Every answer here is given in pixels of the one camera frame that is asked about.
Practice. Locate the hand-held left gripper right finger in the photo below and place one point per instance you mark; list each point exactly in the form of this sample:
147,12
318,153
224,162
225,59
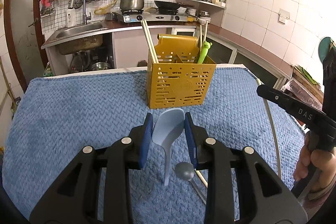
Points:
189,134

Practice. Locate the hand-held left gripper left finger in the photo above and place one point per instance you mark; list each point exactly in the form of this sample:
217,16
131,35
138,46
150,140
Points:
147,140

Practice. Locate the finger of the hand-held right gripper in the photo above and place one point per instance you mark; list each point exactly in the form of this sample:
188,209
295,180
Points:
286,103

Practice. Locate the light blue plastic spoon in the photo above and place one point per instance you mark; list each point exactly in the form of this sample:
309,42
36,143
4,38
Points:
165,132

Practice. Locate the yellow perforated utensil holder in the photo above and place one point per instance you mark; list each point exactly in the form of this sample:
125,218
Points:
181,85

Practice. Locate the person's right hand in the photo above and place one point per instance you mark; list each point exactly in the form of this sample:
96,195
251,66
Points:
323,163

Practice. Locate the plastic wrapped bundle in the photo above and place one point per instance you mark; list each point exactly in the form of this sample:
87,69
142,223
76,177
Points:
296,91

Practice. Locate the wooden crate with greens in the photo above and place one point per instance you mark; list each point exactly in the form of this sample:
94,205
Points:
304,79

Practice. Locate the grey spoon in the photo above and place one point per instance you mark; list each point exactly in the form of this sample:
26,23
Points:
184,171

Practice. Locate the wide cabinet glass door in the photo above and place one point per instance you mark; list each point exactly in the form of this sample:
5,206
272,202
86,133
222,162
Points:
223,52
252,66

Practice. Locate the teal round disc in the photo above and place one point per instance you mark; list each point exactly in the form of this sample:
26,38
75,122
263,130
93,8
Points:
324,49

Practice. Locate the brown kitchen counter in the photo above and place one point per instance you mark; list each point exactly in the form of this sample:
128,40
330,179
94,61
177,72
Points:
249,43

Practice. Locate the blue knitted towel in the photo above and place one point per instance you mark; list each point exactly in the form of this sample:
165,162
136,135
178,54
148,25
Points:
78,113

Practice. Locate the dark round object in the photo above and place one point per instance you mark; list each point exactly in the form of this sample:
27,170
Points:
142,64

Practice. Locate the steel basin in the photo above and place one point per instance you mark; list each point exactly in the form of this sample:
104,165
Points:
98,66

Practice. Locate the narrow cabinet glass door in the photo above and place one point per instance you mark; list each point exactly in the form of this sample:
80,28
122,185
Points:
183,32

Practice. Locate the stack of small bowls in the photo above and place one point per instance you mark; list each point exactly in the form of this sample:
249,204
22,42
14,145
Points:
204,19

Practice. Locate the steel gas stove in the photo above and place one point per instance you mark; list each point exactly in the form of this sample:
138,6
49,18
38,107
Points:
157,18

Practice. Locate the green plastic bag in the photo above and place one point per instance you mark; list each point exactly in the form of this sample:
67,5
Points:
47,70

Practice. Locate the small steel cup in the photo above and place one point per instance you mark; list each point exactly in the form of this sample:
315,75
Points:
110,16

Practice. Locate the black wok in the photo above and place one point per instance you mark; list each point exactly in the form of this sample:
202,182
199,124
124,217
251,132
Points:
168,5

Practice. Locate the stainless steel sink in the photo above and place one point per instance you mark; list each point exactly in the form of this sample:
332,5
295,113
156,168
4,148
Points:
78,27

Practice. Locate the steel pot with lid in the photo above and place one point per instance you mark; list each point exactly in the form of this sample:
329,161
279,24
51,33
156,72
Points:
131,2

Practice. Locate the brown framed glass door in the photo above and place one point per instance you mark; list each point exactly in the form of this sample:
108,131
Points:
23,29

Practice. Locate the white wall socket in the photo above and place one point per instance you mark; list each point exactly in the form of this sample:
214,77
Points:
284,16

